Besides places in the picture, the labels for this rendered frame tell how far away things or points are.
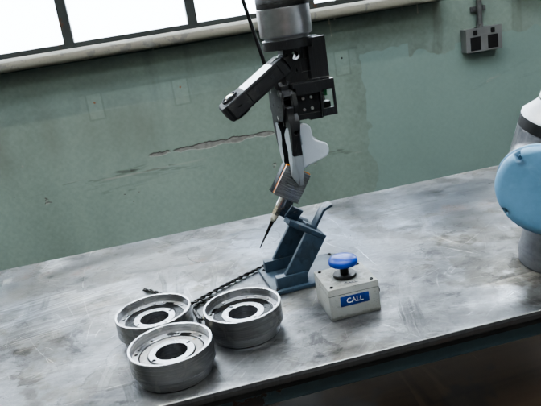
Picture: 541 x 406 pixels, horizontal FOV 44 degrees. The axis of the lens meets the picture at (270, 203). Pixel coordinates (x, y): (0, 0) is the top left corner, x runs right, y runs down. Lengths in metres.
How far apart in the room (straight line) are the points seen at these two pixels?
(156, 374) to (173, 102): 1.73
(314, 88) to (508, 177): 0.30
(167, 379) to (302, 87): 0.43
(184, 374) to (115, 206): 1.75
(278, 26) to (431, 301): 0.43
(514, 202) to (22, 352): 0.69
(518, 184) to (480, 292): 0.20
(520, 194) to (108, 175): 1.86
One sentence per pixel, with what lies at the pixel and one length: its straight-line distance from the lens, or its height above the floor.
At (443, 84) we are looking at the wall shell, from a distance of 2.72.
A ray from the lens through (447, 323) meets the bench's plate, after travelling 0.88.
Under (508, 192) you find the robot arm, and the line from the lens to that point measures 0.83.
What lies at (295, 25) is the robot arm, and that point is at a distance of 0.94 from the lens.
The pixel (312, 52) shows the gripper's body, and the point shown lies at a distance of 0.97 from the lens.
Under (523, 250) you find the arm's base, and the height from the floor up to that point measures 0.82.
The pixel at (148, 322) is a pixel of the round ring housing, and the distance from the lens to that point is 0.96.
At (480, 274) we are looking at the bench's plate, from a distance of 1.01.
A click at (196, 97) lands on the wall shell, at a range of 2.45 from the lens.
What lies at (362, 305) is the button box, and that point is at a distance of 0.91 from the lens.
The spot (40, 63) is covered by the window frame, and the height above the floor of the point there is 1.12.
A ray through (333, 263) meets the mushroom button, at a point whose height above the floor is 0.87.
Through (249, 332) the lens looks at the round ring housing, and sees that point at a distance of 0.86.
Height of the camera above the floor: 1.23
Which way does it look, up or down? 17 degrees down
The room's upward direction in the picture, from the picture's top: 9 degrees counter-clockwise
